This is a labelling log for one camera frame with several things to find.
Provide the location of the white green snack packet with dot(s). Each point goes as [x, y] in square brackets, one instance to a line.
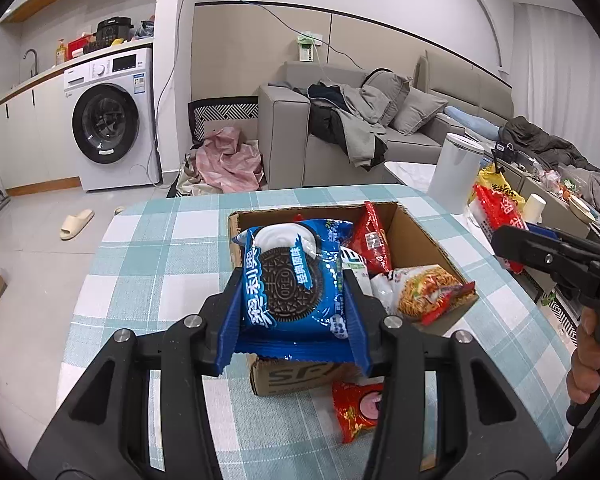
[355, 262]

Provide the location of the white kitchen base cabinet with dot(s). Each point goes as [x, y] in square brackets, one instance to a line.
[30, 135]

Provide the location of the grey cushion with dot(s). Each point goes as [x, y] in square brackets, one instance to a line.
[420, 110]
[392, 90]

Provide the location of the blue cookie packet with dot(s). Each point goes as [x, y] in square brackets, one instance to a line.
[290, 280]

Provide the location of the black garment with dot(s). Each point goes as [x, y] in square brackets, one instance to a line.
[325, 120]

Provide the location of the orange noodle snack packet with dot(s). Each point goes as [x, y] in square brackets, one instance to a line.
[427, 290]

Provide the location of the black pressure cooker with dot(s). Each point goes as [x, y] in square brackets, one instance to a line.
[112, 30]

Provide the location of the brown cardboard box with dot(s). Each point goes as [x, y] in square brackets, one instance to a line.
[285, 377]

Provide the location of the white wall cabinet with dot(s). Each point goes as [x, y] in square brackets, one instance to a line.
[45, 0]

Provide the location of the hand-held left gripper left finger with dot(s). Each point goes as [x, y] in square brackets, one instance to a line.
[230, 330]

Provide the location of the yellow plastic bag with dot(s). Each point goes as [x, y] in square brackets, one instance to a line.
[500, 187]

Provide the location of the red pink cookie packet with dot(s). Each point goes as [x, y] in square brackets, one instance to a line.
[352, 410]

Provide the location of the white curtain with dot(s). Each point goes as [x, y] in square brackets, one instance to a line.
[570, 70]

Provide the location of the white bowl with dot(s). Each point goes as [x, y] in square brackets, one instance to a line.
[582, 210]

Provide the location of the black white patterned basket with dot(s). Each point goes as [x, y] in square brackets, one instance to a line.
[220, 110]

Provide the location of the white washing machine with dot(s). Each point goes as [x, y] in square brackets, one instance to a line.
[130, 170]

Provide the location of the red box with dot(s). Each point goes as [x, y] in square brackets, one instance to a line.
[77, 47]

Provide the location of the kitchen faucet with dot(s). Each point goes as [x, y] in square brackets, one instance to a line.
[35, 65]

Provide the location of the pink cloth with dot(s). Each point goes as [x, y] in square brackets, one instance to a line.
[230, 165]

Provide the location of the teal checked tablecloth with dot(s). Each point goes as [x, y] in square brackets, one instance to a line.
[155, 240]

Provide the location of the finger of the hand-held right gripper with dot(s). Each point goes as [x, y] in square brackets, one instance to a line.
[545, 231]
[530, 250]

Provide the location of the red plastic bag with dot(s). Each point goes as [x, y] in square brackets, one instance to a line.
[500, 217]

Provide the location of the white wall controller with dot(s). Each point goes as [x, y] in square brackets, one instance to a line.
[307, 52]

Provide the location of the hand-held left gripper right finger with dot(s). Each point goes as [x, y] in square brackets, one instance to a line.
[357, 330]

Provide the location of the white paper cup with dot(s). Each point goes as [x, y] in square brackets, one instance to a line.
[534, 207]

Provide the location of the person's right hand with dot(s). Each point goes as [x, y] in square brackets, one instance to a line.
[582, 360]

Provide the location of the clear white snack packet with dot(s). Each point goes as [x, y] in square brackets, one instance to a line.
[384, 292]

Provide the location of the dark coat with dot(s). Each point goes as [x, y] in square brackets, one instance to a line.
[535, 140]

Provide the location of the yellow bottle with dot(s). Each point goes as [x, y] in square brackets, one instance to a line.
[60, 52]

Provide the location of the white cylindrical bin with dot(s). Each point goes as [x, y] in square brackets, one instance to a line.
[452, 175]

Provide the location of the beige sofa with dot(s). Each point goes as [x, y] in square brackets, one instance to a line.
[280, 135]

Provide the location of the red snack packet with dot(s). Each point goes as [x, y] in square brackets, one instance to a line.
[372, 240]

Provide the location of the grey jacket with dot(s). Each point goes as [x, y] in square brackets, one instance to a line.
[360, 135]

